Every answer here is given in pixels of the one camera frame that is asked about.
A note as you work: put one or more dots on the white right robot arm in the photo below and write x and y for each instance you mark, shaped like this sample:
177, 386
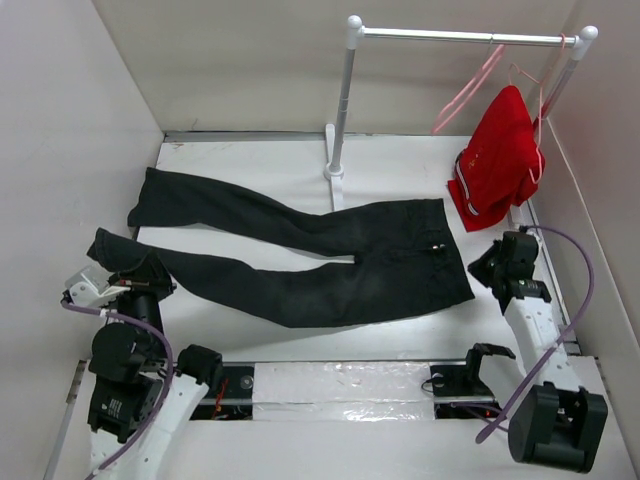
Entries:
552, 420

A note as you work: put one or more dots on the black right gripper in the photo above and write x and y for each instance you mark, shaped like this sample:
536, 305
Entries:
477, 267

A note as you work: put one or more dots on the red shorts with stripes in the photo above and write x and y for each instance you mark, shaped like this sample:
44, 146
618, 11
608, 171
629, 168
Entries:
500, 166

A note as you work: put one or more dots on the silver front rail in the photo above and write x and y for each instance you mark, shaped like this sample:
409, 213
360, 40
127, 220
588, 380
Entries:
306, 383

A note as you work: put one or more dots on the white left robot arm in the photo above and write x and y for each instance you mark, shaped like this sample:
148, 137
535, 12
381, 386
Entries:
144, 392

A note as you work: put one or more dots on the pink plastic hanger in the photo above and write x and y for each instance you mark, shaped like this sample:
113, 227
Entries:
463, 97

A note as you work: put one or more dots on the pink hanger holding shorts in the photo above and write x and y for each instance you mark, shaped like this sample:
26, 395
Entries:
547, 84

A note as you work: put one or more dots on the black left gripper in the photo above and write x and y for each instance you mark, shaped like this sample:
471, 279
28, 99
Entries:
150, 274

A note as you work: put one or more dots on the white clothes rack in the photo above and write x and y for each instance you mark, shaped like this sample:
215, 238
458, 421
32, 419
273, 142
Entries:
357, 31

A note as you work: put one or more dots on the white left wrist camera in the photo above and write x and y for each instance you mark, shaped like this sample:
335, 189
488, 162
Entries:
91, 287

